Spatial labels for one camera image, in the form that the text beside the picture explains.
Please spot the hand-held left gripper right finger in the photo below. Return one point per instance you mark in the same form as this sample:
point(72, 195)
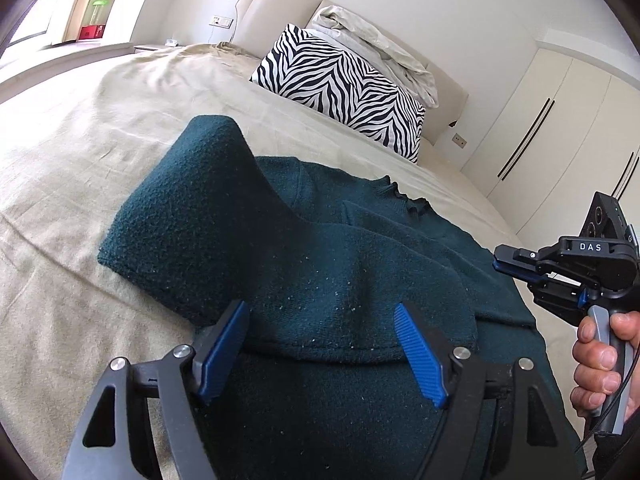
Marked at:
point(420, 360)

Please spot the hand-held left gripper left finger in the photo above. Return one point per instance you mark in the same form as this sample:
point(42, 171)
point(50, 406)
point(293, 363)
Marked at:
point(222, 350)

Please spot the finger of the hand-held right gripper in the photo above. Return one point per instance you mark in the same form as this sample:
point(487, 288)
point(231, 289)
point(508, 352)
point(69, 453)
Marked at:
point(520, 262)
point(560, 297)

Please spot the dark green fleece sweater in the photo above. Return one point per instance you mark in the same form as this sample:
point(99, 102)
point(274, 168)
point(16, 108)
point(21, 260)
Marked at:
point(325, 260)

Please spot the person's right hand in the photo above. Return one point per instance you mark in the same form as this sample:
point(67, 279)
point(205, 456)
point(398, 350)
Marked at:
point(595, 360)

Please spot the cream wardrobe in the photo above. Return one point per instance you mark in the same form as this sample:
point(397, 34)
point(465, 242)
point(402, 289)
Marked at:
point(565, 110)

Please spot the dark cloth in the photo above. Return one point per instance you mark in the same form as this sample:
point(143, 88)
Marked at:
point(617, 460)

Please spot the bed with beige sheet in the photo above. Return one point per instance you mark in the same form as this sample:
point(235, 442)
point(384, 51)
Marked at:
point(100, 150)

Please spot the folded cream duvet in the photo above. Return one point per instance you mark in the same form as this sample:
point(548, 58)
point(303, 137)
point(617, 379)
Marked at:
point(380, 40)

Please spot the zebra print pillow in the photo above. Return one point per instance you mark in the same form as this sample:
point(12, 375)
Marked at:
point(330, 75)

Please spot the white nightstand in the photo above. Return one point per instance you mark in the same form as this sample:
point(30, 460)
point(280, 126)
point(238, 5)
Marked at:
point(155, 48)

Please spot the white window sill ledge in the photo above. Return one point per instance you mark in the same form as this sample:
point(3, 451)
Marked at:
point(60, 57)

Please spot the beige padded headboard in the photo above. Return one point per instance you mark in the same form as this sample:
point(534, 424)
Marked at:
point(270, 15)

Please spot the black framed window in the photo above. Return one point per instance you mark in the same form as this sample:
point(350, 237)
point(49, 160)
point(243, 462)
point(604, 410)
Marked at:
point(30, 15)

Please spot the wall power socket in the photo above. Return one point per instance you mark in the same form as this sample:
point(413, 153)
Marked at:
point(460, 140)

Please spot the wall switch panel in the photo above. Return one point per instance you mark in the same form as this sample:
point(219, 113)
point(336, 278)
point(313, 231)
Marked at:
point(221, 22)

